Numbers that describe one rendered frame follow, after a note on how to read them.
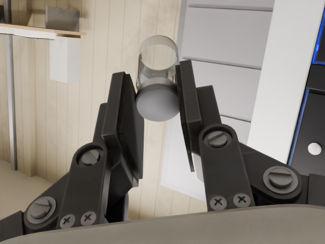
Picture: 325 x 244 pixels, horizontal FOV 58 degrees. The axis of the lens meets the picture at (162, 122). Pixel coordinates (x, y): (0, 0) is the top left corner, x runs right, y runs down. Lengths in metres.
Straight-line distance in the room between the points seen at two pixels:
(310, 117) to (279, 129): 0.04
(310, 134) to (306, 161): 0.04
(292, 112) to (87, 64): 3.27
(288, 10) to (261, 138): 0.17
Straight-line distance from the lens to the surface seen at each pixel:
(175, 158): 3.01
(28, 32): 3.50
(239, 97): 2.64
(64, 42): 3.53
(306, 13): 0.40
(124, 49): 3.22
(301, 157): 0.42
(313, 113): 0.40
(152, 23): 3.04
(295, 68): 0.40
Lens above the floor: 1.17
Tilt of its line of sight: 16 degrees up
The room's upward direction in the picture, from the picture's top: 174 degrees counter-clockwise
